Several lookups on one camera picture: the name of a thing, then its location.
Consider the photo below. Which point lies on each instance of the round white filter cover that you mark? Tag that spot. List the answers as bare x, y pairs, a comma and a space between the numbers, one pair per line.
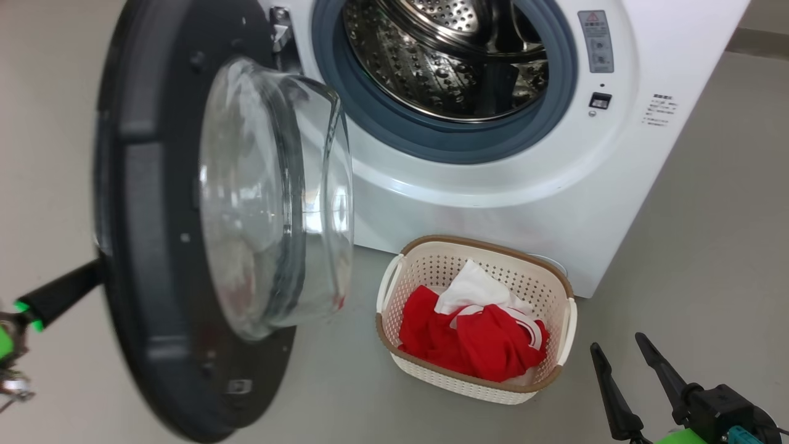
550, 264

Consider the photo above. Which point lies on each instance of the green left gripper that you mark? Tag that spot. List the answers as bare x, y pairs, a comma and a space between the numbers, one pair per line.
9, 357

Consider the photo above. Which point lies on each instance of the white washing machine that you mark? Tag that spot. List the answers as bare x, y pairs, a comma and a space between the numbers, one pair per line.
555, 197

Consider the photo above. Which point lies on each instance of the black door latch socket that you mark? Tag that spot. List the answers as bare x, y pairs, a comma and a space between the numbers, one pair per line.
600, 100

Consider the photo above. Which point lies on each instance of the grey rubber door gasket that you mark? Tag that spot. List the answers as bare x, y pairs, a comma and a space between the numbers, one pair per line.
444, 139

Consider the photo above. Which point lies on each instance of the red garment with white trim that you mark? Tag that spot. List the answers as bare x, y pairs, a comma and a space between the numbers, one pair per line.
487, 345

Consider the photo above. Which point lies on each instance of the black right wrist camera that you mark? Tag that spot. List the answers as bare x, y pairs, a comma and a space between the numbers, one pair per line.
721, 410

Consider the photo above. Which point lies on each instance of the cream laundry basket brown rim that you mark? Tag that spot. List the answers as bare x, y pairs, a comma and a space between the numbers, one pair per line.
431, 265

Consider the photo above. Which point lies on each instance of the steel washing machine drum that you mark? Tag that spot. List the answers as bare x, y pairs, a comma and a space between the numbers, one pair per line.
431, 68

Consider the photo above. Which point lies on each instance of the white cloth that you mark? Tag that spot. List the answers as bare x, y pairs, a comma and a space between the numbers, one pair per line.
474, 287

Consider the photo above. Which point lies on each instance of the dark grey washing machine door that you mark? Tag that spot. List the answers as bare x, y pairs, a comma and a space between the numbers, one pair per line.
160, 246

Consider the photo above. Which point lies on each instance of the grey warning label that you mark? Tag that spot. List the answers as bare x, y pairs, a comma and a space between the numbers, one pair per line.
596, 40

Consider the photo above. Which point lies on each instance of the metal door hinge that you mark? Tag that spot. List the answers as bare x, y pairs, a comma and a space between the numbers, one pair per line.
280, 28

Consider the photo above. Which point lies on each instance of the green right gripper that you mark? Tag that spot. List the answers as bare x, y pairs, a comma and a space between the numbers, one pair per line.
678, 438

